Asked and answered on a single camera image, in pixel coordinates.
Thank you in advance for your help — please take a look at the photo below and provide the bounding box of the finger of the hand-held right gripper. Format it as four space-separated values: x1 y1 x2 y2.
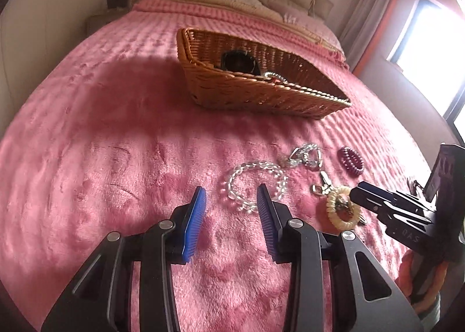
378 204 434 239
350 181 438 211

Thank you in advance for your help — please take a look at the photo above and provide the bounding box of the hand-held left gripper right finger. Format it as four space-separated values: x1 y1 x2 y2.
256 184 425 332

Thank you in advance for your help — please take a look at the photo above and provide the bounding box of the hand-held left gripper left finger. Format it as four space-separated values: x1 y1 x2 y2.
41 186 208 332

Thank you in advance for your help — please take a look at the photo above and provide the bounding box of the clear crystal bead bracelet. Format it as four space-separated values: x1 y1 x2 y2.
219 161 289 214

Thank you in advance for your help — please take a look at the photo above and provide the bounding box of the cream spiral hair tie keyring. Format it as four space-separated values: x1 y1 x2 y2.
325 187 363 230

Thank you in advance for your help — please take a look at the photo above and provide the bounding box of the brown wicker basket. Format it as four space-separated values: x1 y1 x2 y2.
176 27 352 120

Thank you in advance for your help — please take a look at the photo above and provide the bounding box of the person's right hand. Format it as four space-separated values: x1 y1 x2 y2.
398 250 449 320

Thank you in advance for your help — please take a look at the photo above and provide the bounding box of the silver metal clasp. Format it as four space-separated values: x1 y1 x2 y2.
310 170 333 196

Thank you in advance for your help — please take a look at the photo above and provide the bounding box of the pink plush blanket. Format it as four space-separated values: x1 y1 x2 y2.
0 0 455 332

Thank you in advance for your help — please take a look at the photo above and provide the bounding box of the silver bangle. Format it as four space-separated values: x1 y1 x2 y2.
262 71 287 85

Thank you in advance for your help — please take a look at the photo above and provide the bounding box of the window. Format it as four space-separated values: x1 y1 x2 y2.
386 0 455 74

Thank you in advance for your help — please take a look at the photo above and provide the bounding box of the white and orange curtain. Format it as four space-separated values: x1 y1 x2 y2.
338 0 411 76

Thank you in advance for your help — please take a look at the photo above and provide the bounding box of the pink pillow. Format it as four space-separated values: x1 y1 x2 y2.
281 8 342 50

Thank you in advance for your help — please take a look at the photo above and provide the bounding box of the beige nightstand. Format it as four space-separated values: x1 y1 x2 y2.
85 8 136 39

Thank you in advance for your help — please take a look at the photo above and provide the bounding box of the purple bead bracelet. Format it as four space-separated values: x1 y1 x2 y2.
339 147 364 175

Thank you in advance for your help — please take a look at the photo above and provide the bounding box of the silver chain bracelet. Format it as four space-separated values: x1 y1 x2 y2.
279 143 325 170

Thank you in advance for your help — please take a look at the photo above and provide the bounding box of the black bead bracelet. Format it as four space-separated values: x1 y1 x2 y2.
220 49 263 76

